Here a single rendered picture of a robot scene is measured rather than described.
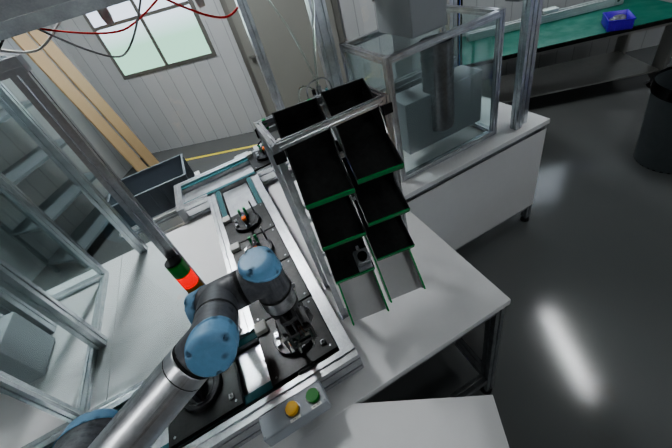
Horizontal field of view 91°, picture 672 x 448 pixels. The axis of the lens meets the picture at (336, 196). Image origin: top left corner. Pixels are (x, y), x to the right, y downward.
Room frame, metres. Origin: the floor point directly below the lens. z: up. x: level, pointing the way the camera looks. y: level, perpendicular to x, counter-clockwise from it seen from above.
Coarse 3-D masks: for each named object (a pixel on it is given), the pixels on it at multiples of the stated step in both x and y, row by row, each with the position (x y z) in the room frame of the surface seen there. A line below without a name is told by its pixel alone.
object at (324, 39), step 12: (324, 0) 1.91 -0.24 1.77; (324, 12) 1.91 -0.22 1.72; (324, 24) 1.90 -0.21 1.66; (324, 36) 1.90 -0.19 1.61; (324, 48) 1.90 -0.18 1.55; (324, 60) 1.89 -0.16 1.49; (336, 60) 1.91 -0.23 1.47; (324, 72) 1.92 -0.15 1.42; (336, 72) 1.91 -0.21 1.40; (336, 84) 1.90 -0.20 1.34
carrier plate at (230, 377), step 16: (224, 384) 0.56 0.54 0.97; (240, 384) 0.55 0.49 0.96; (224, 400) 0.51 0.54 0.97; (240, 400) 0.50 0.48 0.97; (176, 416) 0.51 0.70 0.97; (192, 416) 0.49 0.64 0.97; (208, 416) 0.48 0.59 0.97; (224, 416) 0.47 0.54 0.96; (176, 432) 0.46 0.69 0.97; (192, 432) 0.45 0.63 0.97
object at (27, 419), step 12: (0, 396) 0.86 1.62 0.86; (0, 408) 0.80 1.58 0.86; (12, 408) 0.79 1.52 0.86; (24, 408) 0.77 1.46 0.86; (36, 408) 0.75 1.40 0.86; (0, 420) 0.75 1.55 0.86; (12, 420) 0.74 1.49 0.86; (24, 420) 0.72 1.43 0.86; (36, 420) 0.70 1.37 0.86; (48, 420) 0.69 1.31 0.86; (60, 420) 0.68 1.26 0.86; (0, 432) 0.70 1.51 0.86; (12, 432) 0.69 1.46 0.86; (24, 432) 0.67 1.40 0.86; (36, 432) 0.66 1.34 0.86; (0, 444) 0.65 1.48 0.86; (12, 444) 0.64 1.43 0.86; (24, 444) 0.63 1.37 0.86
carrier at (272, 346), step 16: (304, 304) 0.77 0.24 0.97; (272, 320) 0.75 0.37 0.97; (320, 320) 0.68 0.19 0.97; (272, 336) 0.68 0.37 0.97; (320, 336) 0.62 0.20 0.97; (272, 352) 0.62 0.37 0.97; (288, 352) 0.59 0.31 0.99; (304, 352) 0.59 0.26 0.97; (320, 352) 0.57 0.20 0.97; (272, 368) 0.57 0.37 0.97; (288, 368) 0.55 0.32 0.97; (272, 384) 0.51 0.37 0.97
